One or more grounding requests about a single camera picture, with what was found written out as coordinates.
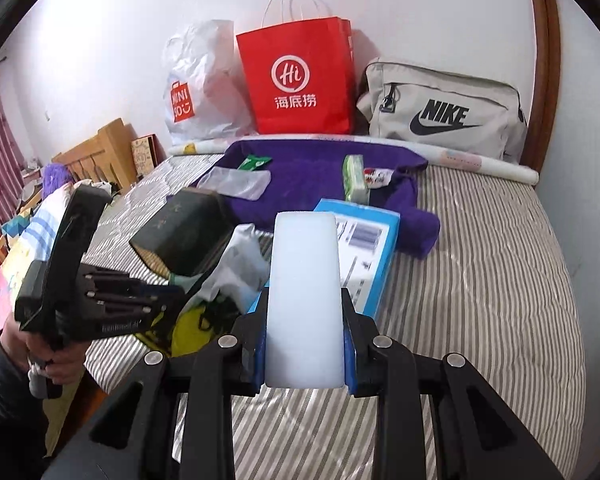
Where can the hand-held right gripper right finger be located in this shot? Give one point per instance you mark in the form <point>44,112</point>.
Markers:
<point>351,365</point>

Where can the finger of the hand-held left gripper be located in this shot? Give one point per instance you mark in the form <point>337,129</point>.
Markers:
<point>130,285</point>
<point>125,317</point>

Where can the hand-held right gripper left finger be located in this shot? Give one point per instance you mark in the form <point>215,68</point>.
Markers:
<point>259,360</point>

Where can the dark green tea tin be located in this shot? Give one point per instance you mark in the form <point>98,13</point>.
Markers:
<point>180,230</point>

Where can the white plastic block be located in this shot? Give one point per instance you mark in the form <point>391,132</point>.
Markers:
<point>305,300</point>

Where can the white sock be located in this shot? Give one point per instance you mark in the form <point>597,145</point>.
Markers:
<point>240,260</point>

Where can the blue tissue pack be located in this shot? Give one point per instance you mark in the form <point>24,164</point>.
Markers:
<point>370,245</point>

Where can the clear plastic bag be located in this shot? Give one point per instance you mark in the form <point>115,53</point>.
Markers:
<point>235,182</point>

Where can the green packet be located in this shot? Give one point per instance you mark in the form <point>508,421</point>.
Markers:
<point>254,162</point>

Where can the light green tissue pack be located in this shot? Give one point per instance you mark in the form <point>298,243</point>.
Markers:
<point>355,180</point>

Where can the small white sticker packet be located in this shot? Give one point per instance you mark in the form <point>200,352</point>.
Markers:
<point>377,177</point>

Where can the person's left forearm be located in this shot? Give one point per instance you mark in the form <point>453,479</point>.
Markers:
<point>5,400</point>

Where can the person's left hand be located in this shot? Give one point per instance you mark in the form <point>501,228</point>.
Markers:
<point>65,365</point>

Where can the colourful striped blanket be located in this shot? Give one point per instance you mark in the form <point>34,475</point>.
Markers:
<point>30,240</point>

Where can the purple fluffy cloth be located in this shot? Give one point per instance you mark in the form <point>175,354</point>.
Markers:
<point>57,177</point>

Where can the wooden headboard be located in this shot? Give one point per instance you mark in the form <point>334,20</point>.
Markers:
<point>115,145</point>

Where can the patterned book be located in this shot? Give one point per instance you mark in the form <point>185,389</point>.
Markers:
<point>144,155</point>

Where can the striped mattress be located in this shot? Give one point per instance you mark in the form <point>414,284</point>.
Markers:
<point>480,285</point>

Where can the purple towel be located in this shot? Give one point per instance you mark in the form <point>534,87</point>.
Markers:
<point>300,180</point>

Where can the white plastic shopping bag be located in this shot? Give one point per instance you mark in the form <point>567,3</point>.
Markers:
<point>210,85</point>

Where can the rolled printed paper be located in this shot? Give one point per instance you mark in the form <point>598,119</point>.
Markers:
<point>480,162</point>

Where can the grey sling bag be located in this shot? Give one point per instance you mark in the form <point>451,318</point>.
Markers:
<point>480,140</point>

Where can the red paper bag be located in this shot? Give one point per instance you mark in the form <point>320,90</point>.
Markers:
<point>300,50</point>

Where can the brown wooden door frame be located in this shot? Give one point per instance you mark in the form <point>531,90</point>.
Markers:
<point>542,60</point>

